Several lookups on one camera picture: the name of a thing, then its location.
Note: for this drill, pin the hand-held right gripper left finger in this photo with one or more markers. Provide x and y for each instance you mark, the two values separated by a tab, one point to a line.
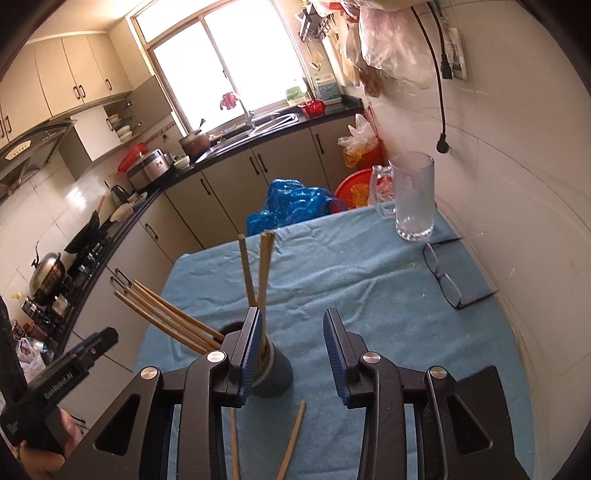
253	355

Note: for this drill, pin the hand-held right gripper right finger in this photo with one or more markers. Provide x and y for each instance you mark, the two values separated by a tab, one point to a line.
334	360

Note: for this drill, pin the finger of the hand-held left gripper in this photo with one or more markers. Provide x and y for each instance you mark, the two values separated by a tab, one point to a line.
85	345
105	344

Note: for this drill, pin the black utensil holder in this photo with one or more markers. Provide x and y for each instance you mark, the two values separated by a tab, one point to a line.
277	374

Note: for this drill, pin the wooden chopstick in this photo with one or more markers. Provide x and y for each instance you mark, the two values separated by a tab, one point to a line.
184	341
184	312
247	272
184	331
184	321
264	277
234	443
292	438

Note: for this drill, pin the person's left hand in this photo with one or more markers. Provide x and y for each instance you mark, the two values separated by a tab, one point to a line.
44	466

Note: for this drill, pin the gas stove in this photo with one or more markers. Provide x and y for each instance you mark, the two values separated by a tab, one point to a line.
85	267

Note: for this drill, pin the steel stovetop kettle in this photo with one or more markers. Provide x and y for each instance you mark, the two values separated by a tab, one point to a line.
46	274

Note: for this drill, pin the blue towel cloth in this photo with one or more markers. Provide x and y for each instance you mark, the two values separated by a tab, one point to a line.
346	277

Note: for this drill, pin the black wok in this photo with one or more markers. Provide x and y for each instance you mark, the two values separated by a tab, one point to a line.
85	233

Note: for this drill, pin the black eyeglasses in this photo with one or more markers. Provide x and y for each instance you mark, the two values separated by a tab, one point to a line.
451	290

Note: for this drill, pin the electric kettle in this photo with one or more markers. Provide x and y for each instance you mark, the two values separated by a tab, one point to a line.
119	194

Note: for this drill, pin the blue plastic bag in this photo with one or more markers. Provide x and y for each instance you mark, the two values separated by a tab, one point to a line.
295	203

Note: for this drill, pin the red plastic basin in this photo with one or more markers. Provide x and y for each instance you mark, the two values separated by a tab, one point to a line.
346	189

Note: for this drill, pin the glass mug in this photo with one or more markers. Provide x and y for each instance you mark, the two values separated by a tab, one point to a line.
415	207

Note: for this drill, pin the silver rice cooker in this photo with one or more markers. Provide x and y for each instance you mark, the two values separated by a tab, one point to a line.
147	168

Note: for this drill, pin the beige base cabinets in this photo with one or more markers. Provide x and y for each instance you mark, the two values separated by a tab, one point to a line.
277	161

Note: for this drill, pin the small bowl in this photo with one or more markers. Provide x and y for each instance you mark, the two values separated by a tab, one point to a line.
181	162

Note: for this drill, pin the black kitchen countertop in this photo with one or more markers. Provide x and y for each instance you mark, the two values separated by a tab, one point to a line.
203	164

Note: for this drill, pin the range hood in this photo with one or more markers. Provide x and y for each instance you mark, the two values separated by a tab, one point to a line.
27	152

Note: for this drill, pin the white dishes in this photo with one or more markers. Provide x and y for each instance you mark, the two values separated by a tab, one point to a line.
123	131

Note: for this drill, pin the orange and white plastic bag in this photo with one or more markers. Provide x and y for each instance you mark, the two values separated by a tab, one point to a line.
360	147

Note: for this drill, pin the brown cooking pot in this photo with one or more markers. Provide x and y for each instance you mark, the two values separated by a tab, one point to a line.
194	143

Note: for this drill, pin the steel sink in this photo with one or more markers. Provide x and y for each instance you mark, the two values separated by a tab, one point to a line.
272	122

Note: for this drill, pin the metal faucet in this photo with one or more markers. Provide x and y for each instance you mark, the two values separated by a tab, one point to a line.
249	115

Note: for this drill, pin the red basket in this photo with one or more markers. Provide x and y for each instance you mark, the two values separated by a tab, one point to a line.
313	108

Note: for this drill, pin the red cloth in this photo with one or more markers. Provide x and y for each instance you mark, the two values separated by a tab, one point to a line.
229	100

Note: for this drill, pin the kitchen window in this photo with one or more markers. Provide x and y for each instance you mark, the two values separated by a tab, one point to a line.
207	69

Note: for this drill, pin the hanging clear plastic bags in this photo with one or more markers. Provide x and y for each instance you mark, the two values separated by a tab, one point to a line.
392	46

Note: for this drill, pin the white printed packet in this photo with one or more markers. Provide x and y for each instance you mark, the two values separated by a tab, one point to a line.
458	50

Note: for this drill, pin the beige wall cabinets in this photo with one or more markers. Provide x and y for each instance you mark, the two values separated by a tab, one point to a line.
69	69

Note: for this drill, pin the wall utensil rack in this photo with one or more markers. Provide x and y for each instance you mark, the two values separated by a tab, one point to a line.
314	23

